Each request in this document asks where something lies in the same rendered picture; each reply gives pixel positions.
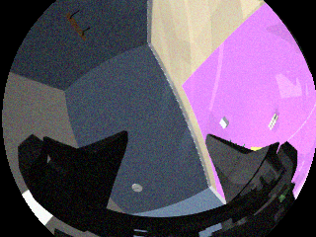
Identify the yellow flat sheet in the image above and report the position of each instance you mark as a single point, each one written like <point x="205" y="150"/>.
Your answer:
<point x="255" y="148"/>

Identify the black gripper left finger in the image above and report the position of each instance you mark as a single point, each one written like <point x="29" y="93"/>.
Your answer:
<point x="95" y="166"/>

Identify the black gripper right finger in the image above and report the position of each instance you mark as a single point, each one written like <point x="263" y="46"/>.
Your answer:
<point x="235" y="165"/>

